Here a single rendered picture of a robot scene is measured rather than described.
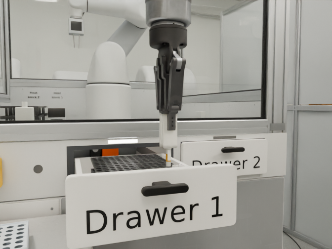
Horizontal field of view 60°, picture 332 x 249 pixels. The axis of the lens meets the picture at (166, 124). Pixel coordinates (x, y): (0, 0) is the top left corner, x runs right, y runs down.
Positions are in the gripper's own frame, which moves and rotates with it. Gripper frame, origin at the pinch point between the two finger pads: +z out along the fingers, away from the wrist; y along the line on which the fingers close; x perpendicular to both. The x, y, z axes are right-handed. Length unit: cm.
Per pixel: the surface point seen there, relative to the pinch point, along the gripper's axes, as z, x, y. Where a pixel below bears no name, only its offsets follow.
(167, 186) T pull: 7.2, 5.0, -14.4
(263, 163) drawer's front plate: 13.8, -39.3, 21.2
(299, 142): 25, -150, 123
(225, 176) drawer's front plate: 7.5, -6.9, -10.8
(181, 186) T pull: 7.3, 2.7, -14.4
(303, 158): 37, -150, 120
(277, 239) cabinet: 41, -47, 23
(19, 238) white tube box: 19.3, 28.1, 2.2
